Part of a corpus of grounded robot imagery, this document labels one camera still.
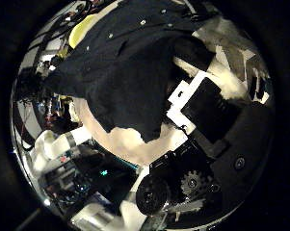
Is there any black button shirt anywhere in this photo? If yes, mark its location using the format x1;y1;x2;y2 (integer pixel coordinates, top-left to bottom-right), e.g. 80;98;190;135
42;0;216;143

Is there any large yellow chair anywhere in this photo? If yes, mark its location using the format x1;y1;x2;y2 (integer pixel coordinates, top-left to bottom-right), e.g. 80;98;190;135
67;13;99;50

